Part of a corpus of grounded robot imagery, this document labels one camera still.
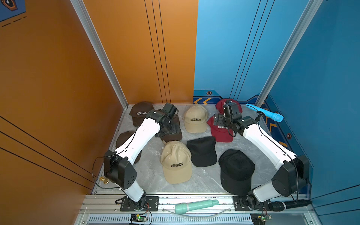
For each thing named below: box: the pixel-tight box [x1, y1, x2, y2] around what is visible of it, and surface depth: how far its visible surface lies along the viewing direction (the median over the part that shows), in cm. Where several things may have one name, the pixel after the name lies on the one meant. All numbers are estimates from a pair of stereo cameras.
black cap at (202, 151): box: [186, 136, 218, 168], surface depth 91 cm
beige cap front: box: [160, 140, 193, 184], surface depth 85 cm
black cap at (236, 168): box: [218, 149, 256, 196], surface depth 82 cm
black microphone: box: [268, 199, 313, 212], surface depth 71 cm
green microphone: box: [174, 199, 219, 214], surface depth 72 cm
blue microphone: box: [245, 103, 284, 123], surface depth 83 cm
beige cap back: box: [184, 105, 208, 134], surface depth 107 cm
